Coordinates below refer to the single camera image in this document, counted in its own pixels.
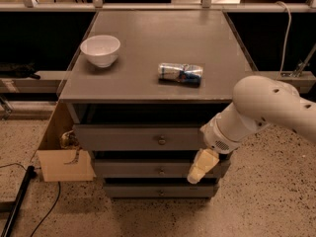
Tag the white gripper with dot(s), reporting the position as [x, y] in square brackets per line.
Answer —
[216, 138]

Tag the grey top drawer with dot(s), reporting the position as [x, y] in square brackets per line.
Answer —
[105, 137]

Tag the grey drawer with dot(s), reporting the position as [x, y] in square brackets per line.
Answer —
[142, 168]
[161, 191]
[105, 137]

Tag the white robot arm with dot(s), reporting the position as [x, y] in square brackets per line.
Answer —
[257, 102]

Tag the grey drawer cabinet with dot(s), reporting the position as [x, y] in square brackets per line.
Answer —
[129, 92]

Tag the grey bottom drawer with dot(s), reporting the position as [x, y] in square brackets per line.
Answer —
[161, 191]

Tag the grey middle drawer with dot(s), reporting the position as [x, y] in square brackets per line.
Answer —
[142, 168]

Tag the crushed blue silver can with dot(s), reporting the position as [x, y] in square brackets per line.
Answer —
[181, 73]

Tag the crumpled item in box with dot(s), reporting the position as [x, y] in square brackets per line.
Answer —
[68, 140]

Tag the white ceramic bowl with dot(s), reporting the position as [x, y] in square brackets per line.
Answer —
[102, 51]

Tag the cardboard box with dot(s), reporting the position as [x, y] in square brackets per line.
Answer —
[62, 165]

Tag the black metal bar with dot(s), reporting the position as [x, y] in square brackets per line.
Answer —
[13, 207]

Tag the black object on ledge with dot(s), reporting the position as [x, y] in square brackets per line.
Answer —
[18, 70]

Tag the metal frame rail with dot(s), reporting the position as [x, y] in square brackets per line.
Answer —
[222, 5]

